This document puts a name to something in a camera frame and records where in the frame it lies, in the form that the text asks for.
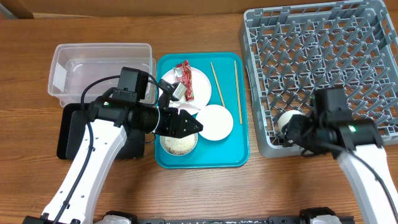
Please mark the grey dishwasher rack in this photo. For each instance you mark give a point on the grey dishwasher rack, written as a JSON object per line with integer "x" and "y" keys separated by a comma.
{"x": 290, "y": 51}

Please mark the medium white plate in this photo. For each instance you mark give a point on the medium white plate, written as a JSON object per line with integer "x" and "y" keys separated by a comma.
{"x": 217, "y": 122}

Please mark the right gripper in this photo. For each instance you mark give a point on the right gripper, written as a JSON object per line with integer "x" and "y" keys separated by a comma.
{"x": 293, "y": 134}

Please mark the grey bowl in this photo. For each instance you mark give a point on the grey bowl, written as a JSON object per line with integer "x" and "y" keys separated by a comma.
{"x": 162, "y": 144}

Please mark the small white cup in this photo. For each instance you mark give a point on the small white cup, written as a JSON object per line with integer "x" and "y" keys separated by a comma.
{"x": 291, "y": 125}

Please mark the white rice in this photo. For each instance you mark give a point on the white rice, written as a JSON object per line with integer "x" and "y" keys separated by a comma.
{"x": 180, "y": 144}

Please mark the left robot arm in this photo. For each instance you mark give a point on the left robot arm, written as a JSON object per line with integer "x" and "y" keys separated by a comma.
{"x": 138, "y": 103}

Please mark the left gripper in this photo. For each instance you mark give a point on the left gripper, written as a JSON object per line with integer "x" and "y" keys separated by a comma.
{"x": 180, "y": 129}

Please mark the teal serving tray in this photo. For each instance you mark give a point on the teal serving tray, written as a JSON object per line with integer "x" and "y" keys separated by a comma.
{"x": 232, "y": 151}

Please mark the wooden chopstick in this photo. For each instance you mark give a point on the wooden chopstick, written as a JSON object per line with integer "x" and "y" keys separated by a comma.
{"x": 238, "y": 93}
{"x": 218, "y": 85}

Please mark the black plastic tray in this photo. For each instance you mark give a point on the black plastic tray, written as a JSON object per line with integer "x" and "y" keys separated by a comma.
{"x": 72, "y": 131}

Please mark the clear plastic bin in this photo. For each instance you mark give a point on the clear plastic bin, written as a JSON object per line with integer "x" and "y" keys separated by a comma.
{"x": 75, "y": 66}

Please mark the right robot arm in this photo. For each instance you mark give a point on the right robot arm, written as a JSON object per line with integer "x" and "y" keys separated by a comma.
{"x": 355, "y": 143}

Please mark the red snack wrapper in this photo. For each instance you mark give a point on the red snack wrapper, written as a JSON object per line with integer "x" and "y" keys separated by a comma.
{"x": 183, "y": 73}

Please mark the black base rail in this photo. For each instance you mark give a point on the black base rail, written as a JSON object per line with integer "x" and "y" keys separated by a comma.
{"x": 120, "y": 217}

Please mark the large white plate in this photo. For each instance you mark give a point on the large white plate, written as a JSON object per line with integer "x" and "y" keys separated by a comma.
{"x": 202, "y": 94}

